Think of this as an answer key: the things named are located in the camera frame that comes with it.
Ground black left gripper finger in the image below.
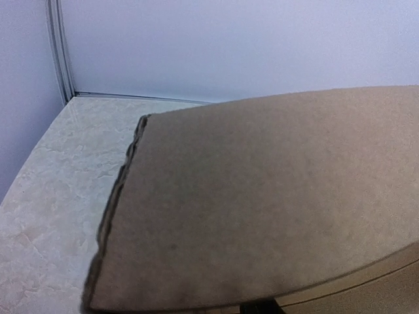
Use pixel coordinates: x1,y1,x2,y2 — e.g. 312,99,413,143
239,298,282,314

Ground brown cardboard box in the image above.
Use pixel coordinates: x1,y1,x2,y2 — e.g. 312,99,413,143
81,86,418,313

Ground left aluminium frame post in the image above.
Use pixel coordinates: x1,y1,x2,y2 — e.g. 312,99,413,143
46,0,76,105

